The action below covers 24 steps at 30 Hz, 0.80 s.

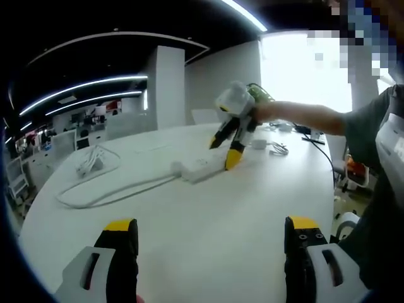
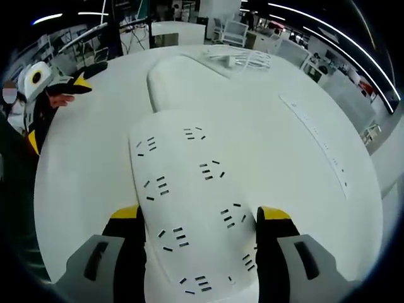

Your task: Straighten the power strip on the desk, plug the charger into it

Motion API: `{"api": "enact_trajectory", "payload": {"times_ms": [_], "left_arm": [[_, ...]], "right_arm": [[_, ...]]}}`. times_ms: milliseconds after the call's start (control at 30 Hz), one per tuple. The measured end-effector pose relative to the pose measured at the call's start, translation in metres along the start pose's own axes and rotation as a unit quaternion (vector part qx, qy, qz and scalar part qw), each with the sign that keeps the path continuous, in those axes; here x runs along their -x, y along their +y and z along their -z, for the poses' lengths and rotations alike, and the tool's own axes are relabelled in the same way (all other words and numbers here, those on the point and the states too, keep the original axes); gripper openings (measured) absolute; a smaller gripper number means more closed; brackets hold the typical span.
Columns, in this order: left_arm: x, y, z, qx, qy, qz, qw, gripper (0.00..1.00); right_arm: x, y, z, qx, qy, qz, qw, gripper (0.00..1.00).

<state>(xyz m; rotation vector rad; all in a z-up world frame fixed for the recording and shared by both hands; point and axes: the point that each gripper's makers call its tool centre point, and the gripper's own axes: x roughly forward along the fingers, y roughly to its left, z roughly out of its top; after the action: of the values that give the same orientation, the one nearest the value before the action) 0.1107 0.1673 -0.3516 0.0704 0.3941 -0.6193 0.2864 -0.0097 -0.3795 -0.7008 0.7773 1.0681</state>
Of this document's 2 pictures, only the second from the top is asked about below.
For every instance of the person's dark clothing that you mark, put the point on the person's dark clothing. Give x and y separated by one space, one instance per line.
19 205

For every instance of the white mesh chair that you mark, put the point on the white mesh chair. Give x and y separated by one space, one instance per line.
234 31

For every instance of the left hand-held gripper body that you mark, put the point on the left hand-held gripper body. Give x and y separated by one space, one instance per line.
36 79

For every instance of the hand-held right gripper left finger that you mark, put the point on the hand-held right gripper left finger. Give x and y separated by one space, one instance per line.
116 259

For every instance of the white desk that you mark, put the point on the white desk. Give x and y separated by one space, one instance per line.
94 164

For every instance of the white office cabinets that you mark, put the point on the white office cabinets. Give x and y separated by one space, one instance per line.
328 67

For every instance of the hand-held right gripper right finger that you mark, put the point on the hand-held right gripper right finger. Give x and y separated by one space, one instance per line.
277 259

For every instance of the long ceiling light strip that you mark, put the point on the long ceiling light strip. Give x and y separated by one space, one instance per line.
353 41

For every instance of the white power strip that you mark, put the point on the white power strip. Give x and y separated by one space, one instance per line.
189 205

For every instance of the person's left hand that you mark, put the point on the person's left hand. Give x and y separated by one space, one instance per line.
61 100

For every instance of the desk inlay strip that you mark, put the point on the desk inlay strip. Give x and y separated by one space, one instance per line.
318 135

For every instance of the black pole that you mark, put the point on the black pole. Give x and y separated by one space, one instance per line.
113 28

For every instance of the white counter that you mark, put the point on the white counter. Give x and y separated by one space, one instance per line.
176 33

